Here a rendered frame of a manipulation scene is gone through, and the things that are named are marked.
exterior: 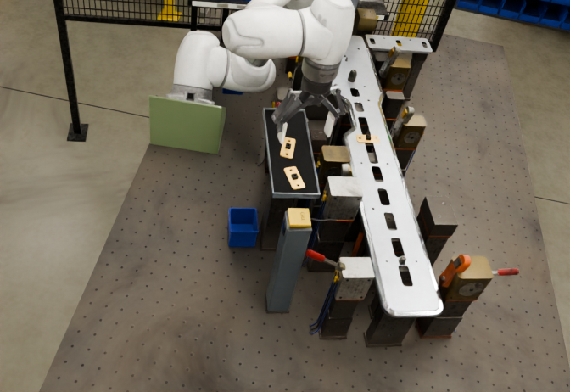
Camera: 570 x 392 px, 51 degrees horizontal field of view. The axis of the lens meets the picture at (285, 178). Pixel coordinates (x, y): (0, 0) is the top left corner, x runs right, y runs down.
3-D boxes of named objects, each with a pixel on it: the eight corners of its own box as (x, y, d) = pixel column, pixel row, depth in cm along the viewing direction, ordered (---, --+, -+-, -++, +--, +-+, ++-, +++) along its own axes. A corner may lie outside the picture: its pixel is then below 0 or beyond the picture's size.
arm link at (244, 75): (215, 59, 245) (264, 69, 254) (215, 94, 240) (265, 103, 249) (294, -64, 179) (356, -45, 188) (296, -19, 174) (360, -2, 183)
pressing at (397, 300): (455, 316, 168) (456, 314, 167) (379, 317, 164) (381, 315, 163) (364, 36, 260) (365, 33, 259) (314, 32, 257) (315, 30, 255)
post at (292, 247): (289, 313, 194) (313, 232, 162) (266, 313, 193) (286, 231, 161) (287, 293, 199) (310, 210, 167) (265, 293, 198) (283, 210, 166)
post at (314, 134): (305, 216, 223) (326, 140, 194) (293, 216, 222) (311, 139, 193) (304, 206, 227) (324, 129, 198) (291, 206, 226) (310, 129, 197)
